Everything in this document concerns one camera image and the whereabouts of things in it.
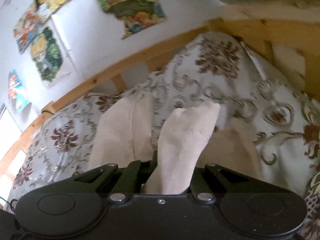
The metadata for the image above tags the landscape painting poster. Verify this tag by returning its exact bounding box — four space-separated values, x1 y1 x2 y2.
97 0 166 39

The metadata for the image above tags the red haired anime poster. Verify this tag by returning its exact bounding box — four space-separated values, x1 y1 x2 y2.
12 2 44 54

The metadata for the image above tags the beige hooded zip jacket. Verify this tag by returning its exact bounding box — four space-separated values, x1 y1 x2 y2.
88 94 263 194

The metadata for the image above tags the orange haired anime sticker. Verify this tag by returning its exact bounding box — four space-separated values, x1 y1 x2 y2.
8 69 31 113

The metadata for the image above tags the blond anime character poster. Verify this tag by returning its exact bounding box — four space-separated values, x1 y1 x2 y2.
30 25 72 89

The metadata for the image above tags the wooden bed frame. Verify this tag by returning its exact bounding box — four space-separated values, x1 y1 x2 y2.
1 0 319 174

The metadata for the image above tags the floral patterned bed quilt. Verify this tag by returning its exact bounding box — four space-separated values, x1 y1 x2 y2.
9 33 319 239

